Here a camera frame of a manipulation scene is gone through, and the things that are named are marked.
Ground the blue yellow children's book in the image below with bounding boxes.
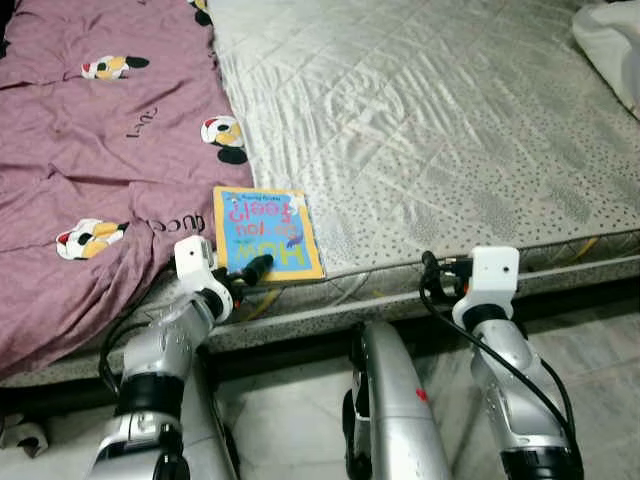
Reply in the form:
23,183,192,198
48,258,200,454
213,186,326,283

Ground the white pillow green tree print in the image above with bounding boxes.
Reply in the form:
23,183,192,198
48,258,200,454
572,0,640,116

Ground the silver robot right leg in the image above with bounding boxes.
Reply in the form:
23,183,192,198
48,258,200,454
343,320,453,480

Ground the white quilted mattress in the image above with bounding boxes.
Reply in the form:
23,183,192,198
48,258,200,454
205,0,640,306

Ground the purple cartoon print blanket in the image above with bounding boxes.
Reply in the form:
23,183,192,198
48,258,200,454
0,0,251,381

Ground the small white slipper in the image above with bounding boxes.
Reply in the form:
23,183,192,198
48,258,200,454
0,420,47,457

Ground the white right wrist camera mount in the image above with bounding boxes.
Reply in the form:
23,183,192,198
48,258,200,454
455,246,521,323

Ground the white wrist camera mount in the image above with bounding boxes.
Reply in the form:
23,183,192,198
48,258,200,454
455,246,521,323
174,237,216,291

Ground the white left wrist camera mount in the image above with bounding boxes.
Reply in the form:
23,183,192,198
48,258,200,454
174,237,216,291

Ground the grey bed frame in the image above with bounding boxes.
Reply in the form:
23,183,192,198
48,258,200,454
0,255,640,386

